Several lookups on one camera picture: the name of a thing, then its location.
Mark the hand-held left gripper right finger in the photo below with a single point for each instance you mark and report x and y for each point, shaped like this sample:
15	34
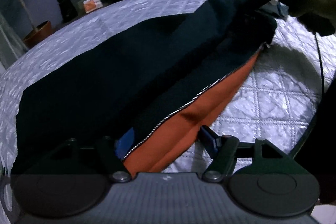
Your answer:
207	138

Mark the person's dark clothing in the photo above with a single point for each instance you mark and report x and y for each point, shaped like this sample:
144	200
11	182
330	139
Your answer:
328	134

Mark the orange tissue box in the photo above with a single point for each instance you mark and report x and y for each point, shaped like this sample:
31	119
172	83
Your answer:
92	5

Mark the person's right hand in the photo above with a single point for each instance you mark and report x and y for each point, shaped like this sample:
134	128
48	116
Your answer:
315	3

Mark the dark jacket with orange lining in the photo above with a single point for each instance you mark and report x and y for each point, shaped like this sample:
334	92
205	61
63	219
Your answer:
105	56

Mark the brown plant pot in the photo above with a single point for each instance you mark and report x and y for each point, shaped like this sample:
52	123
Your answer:
39	32

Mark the black speaker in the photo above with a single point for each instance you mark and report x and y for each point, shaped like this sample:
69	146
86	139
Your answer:
65	8

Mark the white curtain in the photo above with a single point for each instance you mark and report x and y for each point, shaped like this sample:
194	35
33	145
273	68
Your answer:
8	43

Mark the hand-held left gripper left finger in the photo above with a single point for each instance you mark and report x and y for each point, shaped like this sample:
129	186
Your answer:
125	144

